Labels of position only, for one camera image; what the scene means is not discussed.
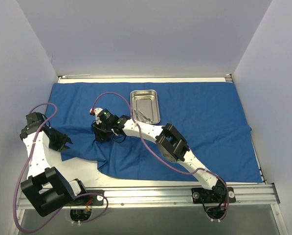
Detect blue surgical cloth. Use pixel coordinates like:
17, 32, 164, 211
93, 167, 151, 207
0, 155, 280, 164
46, 82, 262, 183

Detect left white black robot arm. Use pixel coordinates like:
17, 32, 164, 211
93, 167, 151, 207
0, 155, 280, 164
20, 112, 88, 217

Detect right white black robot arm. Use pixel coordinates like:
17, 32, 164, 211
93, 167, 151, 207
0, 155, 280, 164
90, 108, 229, 205

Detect steel surgical forceps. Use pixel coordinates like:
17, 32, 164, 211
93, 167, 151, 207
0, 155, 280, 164
134, 109, 140, 121

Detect stainless steel instrument tray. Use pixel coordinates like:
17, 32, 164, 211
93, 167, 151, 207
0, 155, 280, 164
130, 90, 160, 124

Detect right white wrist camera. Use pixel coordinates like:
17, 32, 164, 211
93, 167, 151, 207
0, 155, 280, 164
90, 108, 103, 124

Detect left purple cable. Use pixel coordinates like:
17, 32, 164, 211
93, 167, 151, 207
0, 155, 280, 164
13, 102, 109, 233

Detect purple cable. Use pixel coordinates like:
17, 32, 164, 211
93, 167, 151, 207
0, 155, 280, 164
13, 102, 109, 233
91, 92, 229, 221

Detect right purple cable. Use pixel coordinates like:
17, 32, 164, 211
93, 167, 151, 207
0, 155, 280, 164
91, 92, 229, 221

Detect back aluminium rail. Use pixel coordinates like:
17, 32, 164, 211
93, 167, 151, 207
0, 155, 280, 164
58, 74, 90, 79

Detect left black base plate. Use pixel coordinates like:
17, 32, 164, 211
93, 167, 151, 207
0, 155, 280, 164
70, 189, 105, 206

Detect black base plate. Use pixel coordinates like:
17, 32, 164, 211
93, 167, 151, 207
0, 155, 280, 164
70, 189, 105, 206
191, 186, 227, 204

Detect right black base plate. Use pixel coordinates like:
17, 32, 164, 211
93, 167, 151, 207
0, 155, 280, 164
191, 186, 227, 204

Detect front aluminium rail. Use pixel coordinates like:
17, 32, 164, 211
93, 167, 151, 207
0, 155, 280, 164
16, 183, 281, 211

